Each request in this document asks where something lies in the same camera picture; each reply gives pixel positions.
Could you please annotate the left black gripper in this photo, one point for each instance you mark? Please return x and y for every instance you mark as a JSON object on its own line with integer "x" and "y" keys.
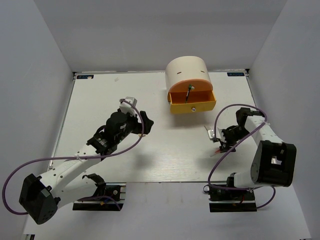
{"x": 147, "y": 123}

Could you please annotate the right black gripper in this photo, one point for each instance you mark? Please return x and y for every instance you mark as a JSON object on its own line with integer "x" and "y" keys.
{"x": 227, "y": 147}

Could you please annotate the red ink pen refill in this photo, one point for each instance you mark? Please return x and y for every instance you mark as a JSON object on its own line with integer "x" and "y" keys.
{"x": 215, "y": 153}

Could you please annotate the yellow drawer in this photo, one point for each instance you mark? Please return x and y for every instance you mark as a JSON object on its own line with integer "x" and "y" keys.
{"x": 198, "y": 101}

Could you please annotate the green ink pen refill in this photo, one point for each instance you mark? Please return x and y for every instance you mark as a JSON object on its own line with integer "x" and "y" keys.
{"x": 187, "y": 94}

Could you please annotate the orange top drawer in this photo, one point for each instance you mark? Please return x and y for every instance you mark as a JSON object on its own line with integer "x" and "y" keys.
{"x": 194, "y": 84}

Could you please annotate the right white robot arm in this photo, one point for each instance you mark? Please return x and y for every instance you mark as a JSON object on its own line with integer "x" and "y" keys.
{"x": 274, "y": 161}

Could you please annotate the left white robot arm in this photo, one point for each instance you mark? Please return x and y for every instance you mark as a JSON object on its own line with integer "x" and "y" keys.
{"x": 41, "y": 196}

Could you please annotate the grey eraser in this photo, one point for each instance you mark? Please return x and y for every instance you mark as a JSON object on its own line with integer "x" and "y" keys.
{"x": 208, "y": 130}

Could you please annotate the round beige drawer organizer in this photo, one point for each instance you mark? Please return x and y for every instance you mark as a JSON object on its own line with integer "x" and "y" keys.
{"x": 186, "y": 71}

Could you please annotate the right blue table label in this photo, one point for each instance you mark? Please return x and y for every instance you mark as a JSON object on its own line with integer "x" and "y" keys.
{"x": 235, "y": 74}

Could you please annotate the blue table label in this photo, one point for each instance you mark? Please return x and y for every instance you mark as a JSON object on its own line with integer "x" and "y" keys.
{"x": 86, "y": 76}
{"x": 235, "y": 74}

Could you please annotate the left blue table label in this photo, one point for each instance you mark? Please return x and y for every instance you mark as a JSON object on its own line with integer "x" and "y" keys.
{"x": 86, "y": 76}

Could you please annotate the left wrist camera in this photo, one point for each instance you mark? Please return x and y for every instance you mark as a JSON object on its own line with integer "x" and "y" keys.
{"x": 127, "y": 105}

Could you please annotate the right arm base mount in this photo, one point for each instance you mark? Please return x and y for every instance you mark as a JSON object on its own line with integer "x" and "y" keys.
{"x": 227, "y": 201}

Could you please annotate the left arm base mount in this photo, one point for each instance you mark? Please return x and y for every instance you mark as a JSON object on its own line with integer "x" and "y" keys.
{"x": 111, "y": 198}

